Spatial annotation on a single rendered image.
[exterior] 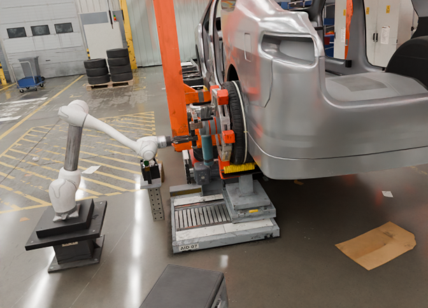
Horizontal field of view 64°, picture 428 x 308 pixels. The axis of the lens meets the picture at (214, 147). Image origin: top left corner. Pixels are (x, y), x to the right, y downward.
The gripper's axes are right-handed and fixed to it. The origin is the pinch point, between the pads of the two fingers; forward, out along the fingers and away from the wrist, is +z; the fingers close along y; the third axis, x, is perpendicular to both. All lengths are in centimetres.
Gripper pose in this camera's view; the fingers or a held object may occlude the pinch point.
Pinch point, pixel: (193, 137)
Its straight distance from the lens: 255.6
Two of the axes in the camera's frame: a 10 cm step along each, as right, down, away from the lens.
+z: 9.9, -1.3, 1.0
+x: -0.9, -9.3, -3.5
